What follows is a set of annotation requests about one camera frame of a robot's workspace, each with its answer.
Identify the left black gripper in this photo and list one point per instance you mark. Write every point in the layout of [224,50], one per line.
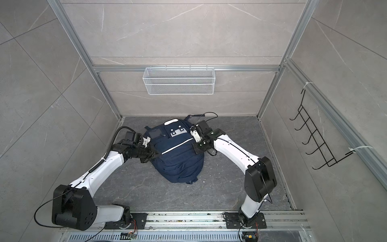
[152,154]

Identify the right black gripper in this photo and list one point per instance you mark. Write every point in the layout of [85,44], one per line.
[198,150]

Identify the navy blue backpack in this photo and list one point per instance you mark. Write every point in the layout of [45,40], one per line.
[178,161]

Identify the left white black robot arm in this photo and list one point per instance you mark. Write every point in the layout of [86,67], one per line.
[73,205]

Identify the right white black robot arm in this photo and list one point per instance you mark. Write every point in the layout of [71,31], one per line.
[259,177]

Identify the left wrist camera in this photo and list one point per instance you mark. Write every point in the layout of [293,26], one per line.
[146,141]

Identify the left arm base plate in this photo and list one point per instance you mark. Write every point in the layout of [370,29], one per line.
[133,220]

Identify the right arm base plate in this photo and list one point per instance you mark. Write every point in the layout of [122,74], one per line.
[236,220]

